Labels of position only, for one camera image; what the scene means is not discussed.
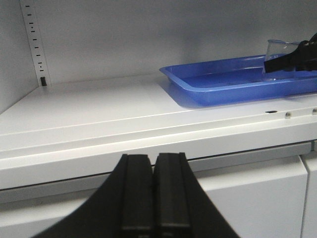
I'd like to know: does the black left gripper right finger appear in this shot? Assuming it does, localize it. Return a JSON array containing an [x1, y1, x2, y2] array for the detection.
[[154, 153, 238, 238]]

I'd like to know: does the white cabinet drawer front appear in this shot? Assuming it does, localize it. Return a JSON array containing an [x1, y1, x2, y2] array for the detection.
[[0, 153, 317, 238]]

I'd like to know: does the blue plastic tray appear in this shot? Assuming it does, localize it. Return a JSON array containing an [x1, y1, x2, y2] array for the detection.
[[160, 55, 317, 106]]

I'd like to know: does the clear glass beaker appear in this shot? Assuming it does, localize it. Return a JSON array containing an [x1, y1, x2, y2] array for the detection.
[[262, 40, 299, 81]]

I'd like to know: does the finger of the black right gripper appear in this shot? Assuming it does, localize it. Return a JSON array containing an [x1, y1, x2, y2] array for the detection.
[[264, 34, 317, 73]]

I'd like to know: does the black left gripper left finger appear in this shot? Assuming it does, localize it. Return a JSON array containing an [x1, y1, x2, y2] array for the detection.
[[35, 154, 154, 238]]

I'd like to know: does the white cabinet shelf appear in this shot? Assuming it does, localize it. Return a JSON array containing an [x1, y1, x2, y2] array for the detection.
[[0, 74, 317, 189]]

